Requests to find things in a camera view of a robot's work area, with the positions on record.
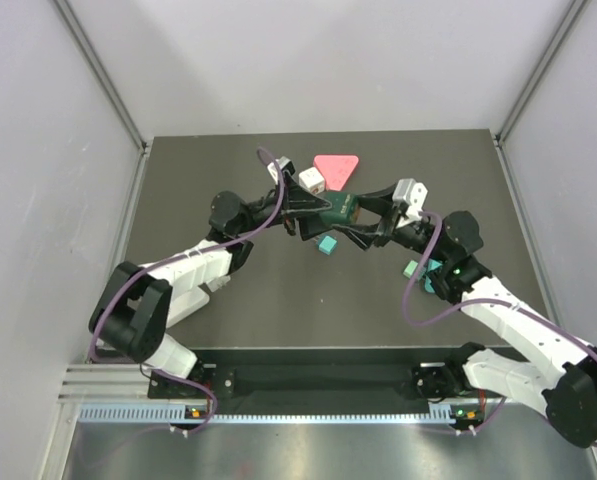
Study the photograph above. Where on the white triangular power strip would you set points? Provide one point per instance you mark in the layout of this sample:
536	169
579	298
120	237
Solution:
186	304

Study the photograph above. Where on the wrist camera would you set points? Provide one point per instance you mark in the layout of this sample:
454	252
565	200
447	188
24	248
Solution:
410	195
280	170

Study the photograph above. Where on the white tiger cube adapter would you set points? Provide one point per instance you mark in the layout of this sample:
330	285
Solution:
312	181

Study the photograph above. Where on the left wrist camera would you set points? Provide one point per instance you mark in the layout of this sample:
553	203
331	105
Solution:
280	170

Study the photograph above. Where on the teal cube charger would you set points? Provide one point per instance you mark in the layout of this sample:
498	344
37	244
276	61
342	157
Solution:
325	244

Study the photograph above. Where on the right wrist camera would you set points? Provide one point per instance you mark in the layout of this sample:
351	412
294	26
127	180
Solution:
410	195

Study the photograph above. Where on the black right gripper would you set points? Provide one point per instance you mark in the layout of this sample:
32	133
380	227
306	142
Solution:
380	203

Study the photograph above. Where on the mint green cube charger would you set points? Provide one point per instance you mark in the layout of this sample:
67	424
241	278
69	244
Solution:
410	269

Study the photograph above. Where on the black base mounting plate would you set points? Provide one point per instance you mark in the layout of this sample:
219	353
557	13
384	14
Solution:
330	380

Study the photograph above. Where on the dark green cube adapter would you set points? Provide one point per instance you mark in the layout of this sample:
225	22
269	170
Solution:
344	208

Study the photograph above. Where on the slotted cable duct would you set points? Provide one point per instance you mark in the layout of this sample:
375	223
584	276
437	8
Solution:
183	414

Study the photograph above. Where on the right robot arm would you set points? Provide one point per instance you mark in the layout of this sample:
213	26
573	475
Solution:
558	375

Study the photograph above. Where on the pink triangular power strip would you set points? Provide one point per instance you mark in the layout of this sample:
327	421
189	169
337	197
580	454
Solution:
336	169

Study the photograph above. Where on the grey white cube adapter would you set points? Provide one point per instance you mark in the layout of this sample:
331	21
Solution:
217	283

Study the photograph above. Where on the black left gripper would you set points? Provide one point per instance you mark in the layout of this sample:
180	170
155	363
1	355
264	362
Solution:
304	207

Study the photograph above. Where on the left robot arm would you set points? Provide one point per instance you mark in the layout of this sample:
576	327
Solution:
140	302

